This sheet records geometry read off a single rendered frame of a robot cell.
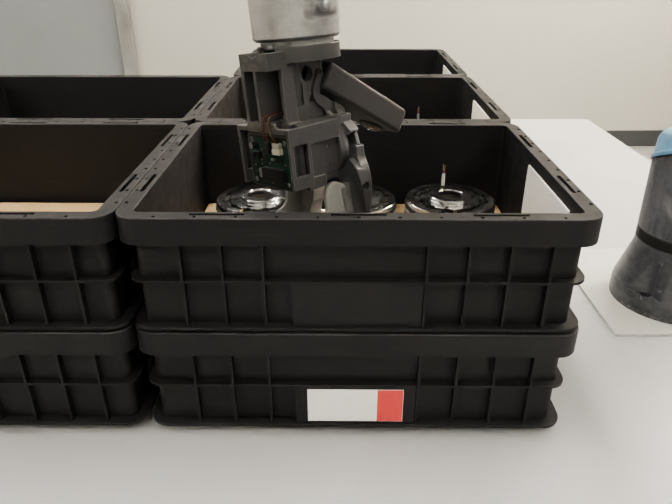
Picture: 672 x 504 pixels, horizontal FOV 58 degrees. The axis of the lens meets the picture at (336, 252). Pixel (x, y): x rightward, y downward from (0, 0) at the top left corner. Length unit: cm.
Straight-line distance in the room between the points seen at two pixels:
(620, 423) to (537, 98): 340
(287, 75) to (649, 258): 53
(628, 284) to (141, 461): 62
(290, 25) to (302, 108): 7
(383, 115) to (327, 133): 9
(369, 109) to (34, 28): 357
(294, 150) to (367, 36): 324
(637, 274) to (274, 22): 56
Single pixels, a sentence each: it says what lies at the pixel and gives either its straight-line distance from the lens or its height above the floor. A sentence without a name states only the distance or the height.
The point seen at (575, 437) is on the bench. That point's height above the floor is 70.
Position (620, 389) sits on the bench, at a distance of 73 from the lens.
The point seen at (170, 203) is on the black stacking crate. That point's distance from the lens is 63.
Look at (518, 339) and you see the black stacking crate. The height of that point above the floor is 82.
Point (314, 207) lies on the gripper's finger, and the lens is 60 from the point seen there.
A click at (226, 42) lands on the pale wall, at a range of 378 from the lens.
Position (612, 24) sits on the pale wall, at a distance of 405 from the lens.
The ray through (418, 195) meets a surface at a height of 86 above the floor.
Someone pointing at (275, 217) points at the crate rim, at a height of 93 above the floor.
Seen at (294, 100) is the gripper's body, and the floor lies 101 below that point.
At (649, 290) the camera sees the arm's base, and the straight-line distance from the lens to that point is 87.
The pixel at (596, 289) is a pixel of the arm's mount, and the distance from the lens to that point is 90.
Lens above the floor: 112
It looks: 27 degrees down
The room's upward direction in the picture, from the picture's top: straight up
